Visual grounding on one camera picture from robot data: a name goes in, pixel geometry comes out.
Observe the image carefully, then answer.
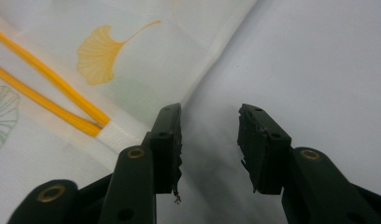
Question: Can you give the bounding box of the white leaf-print fabric bag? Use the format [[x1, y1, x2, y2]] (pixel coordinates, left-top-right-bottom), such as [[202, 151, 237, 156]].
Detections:
[[0, 0, 258, 224]]

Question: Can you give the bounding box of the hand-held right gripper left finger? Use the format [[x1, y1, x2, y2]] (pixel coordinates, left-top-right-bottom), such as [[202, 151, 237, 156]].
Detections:
[[98, 103, 184, 224]]

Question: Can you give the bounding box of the yellow bag handle strap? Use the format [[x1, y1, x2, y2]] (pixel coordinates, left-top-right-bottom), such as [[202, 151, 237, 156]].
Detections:
[[0, 25, 112, 138]]

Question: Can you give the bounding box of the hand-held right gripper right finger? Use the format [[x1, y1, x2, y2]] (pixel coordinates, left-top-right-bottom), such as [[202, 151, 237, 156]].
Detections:
[[236, 103, 381, 224]]

